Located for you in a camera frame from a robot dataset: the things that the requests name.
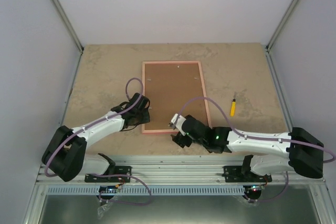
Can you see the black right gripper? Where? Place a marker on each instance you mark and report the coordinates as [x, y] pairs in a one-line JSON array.
[[180, 140]]

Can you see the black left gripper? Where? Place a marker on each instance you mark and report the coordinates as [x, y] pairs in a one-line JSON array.
[[146, 117]]

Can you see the yellow black pen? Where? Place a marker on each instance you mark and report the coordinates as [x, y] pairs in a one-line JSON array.
[[233, 106]]

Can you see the pink picture frame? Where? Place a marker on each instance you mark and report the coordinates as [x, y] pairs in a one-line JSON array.
[[203, 90]]

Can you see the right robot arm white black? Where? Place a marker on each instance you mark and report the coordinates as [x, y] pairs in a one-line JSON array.
[[261, 159]]

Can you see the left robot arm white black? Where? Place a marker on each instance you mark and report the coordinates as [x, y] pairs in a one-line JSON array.
[[65, 156]]

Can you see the metal sheet front panel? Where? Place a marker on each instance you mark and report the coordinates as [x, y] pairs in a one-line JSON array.
[[299, 204]]

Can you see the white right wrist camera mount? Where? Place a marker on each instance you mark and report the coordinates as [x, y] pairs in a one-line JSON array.
[[177, 122]]

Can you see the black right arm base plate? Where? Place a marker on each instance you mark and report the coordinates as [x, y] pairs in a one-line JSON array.
[[234, 174]]

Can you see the aluminium rail front beam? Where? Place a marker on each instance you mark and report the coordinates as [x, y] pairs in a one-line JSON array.
[[180, 170]]

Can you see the aluminium side rail right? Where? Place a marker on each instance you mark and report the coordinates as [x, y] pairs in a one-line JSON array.
[[278, 90]]

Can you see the grey slotted cable duct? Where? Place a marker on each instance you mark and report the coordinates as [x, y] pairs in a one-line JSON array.
[[158, 190]]

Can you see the aluminium corner post left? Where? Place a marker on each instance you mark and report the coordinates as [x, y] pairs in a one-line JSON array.
[[64, 18]]

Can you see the aluminium corner post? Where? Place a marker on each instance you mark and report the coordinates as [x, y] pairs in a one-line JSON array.
[[288, 13], [64, 18]]

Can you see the aluminium corner post right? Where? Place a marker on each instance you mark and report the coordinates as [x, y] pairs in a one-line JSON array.
[[288, 13]]

